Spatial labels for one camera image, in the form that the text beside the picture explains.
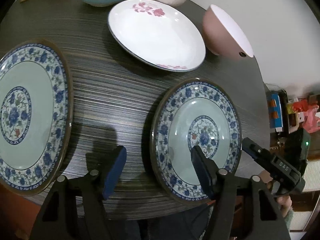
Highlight blue floral plate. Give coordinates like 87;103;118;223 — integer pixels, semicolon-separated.
1;39;74;196
150;77;242;205

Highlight pink bowl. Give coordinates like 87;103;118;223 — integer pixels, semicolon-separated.
202;4;254;60

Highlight white plate pink flowers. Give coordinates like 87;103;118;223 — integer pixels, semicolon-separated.
107;0;206;72

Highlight right hand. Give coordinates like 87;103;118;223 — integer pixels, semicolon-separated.
259;170;293;230

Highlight blue box on floor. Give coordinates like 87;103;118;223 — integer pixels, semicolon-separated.
267;93;284;132

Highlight red pink bags clutter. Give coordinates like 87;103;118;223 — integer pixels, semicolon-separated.
286;94;319;134

